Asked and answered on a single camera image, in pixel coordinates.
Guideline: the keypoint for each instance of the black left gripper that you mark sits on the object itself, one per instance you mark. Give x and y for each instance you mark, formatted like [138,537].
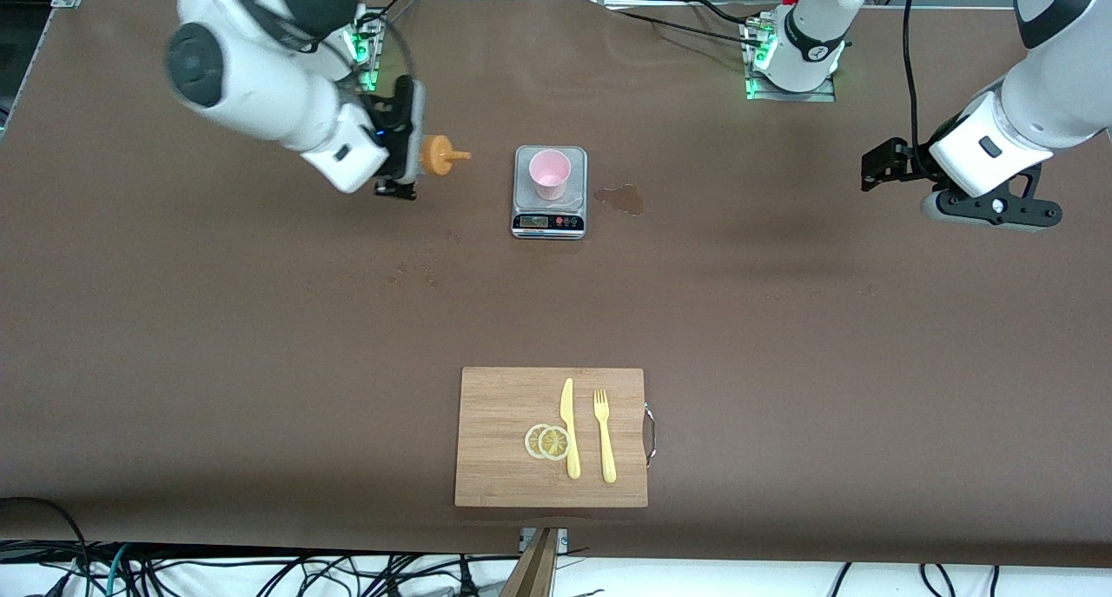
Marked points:
[906,164]

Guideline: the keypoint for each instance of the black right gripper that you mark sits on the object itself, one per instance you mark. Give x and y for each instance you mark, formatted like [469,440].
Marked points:
[397,136]

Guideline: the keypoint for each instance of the translucent sauce bottle orange cap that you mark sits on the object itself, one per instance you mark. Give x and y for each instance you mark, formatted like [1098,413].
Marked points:
[439,155]

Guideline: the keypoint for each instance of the pink plastic cup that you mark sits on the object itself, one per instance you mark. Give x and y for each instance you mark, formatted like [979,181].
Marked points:
[549,173]

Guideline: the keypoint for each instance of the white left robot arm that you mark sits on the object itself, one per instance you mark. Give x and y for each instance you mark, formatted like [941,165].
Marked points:
[1042,93]

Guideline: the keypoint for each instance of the silver digital kitchen scale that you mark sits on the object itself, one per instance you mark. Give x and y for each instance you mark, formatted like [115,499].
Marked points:
[549,219]

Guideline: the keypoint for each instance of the brown table cover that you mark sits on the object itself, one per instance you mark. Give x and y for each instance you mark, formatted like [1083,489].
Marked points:
[261,362]

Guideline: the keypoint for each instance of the wooden cutting board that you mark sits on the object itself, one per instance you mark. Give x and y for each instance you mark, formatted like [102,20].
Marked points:
[499,441]

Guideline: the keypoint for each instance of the lemon slice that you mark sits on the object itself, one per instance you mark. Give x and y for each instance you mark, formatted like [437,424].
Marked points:
[530,441]
[554,443]

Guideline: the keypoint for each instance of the yellow plastic knife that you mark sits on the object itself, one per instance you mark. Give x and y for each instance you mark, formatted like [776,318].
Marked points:
[569,423]

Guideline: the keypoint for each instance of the yellow plastic fork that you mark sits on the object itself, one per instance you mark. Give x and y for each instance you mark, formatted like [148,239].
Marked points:
[605,445]

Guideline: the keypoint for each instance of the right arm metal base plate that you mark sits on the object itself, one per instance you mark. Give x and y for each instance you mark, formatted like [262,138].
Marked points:
[369,58]

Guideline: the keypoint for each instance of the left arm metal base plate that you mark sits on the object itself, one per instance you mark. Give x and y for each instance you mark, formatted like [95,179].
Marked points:
[825,93]

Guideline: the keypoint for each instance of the small metal bracket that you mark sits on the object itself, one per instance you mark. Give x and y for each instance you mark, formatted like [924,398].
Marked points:
[562,540]

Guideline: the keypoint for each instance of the wooden post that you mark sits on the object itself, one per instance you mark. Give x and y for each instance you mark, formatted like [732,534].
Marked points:
[534,571]

